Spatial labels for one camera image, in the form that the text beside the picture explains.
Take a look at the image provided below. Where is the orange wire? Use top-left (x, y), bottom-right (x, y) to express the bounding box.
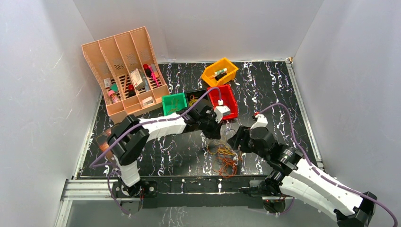
top-left (166, 98), bottom-right (183, 115)
top-left (207, 139), bottom-right (240, 179)

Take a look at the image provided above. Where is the red plastic bin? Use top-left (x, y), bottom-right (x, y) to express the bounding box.
top-left (208, 85), bottom-right (238, 120)

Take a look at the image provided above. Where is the green plastic bin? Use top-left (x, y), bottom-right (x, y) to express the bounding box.
top-left (162, 93), bottom-right (187, 116)

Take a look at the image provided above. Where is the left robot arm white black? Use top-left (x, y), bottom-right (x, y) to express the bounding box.
top-left (107, 99), bottom-right (231, 197)

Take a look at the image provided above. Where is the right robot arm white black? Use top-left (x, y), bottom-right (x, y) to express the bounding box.
top-left (228, 126), bottom-right (377, 227)

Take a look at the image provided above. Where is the black plastic bin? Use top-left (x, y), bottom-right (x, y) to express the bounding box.
top-left (184, 88), bottom-right (207, 107)

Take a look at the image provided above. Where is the black marker in yellow bin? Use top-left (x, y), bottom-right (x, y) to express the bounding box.
top-left (214, 72), bottom-right (227, 81)

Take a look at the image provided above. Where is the glue stick in yellow bin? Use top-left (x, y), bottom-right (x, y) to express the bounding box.
top-left (214, 68), bottom-right (227, 76)

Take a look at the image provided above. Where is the yellow plastic bin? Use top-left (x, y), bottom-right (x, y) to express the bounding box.
top-left (201, 57), bottom-right (239, 87)

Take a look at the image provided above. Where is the white stapler in organizer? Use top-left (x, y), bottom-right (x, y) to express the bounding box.
top-left (141, 96), bottom-right (155, 108)

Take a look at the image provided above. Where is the pink pen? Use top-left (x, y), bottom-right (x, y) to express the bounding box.
top-left (149, 64), bottom-right (159, 87)

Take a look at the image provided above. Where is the white box in organizer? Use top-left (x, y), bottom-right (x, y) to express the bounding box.
top-left (130, 69), bottom-right (149, 91)

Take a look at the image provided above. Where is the red capped dark bottle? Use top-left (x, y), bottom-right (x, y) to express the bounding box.
top-left (128, 84), bottom-right (136, 97)

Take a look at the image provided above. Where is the pink bottle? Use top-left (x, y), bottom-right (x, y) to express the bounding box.
top-left (107, 90), bottom-right (121, 104)

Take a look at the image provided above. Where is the pink plastic file organizer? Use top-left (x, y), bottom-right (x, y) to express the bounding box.
top-left (82, 26), bottom-right (170, 123)

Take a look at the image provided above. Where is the dark book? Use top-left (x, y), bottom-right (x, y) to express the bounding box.
top-left (96, 128), bottom-right (111, 153)

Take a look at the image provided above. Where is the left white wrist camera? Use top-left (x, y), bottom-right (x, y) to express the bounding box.
top-left (214, 99), bottom-right (231, 123)

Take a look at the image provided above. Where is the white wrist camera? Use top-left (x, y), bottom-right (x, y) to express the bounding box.
top-left (214, 99), bottom-right (231, 123)
top-left (250, 112), bottom-right (268, 129)

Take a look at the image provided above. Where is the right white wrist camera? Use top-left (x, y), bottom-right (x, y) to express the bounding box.
top-left (250, 112), bottom-right (268, 129)

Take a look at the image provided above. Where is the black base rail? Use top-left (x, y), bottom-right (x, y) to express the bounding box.
top-left (140, 175), bottom-right (289, 213)

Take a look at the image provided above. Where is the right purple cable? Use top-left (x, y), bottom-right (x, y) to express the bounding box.
top-left (253, 103), bottom-right (399, 227)

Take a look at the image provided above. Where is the purple cable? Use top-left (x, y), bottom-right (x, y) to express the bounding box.
top-left (89, 87), bottom-right (224, 170)
top-left (253, 103), bottom-right (399, 227)

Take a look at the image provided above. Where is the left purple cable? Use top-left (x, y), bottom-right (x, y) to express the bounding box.
top-left (89, 87), bottom-right (224, 170)

